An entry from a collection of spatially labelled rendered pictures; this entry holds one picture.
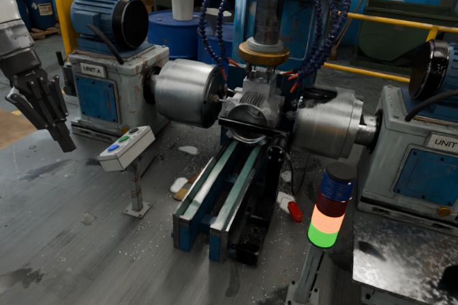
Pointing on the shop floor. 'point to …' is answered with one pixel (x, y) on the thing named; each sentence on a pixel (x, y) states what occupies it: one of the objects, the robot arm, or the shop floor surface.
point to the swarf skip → (396, 33)
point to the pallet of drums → (35, 7)
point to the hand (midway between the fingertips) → (63, 137)
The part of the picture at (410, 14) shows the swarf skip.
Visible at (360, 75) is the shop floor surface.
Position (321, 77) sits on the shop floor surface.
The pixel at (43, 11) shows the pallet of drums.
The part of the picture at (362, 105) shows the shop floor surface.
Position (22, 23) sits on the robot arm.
